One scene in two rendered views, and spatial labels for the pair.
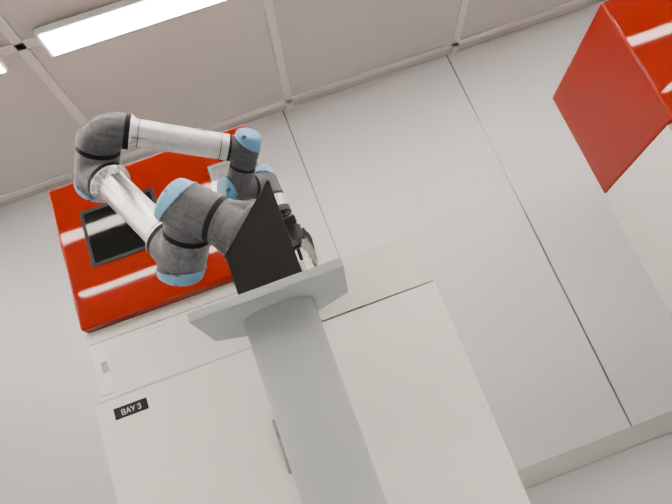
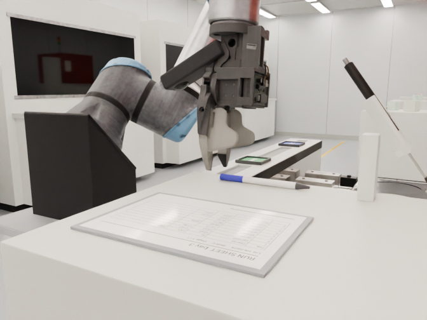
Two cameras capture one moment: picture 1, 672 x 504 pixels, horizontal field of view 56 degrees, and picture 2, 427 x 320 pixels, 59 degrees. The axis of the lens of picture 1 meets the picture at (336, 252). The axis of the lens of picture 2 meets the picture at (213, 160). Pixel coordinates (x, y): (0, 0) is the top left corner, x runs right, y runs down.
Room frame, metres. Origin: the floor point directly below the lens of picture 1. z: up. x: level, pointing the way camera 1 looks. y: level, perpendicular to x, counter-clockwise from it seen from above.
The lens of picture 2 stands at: (2.05, -0.39, 1.11)
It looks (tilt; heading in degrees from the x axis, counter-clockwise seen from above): 11 degrees down; 123
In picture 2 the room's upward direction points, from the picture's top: straight up
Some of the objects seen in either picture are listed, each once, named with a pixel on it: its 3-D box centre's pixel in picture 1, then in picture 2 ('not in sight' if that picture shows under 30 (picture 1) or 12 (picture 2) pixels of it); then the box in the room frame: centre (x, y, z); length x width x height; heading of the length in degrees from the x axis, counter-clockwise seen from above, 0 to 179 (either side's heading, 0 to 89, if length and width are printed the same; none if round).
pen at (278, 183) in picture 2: not in sight; (262, 181); (1.82, 0.10, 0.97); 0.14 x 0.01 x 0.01; 4
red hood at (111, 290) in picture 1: (190, 252); not in sight; (2.59, 0.60, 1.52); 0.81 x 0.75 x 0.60; 94
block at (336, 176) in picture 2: not in sight; (323, 178); (1.79, 0.49, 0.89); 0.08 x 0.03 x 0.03; 4
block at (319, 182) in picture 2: not in sight; (314, 185); (1.80, 0.41, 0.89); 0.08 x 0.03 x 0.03; 4
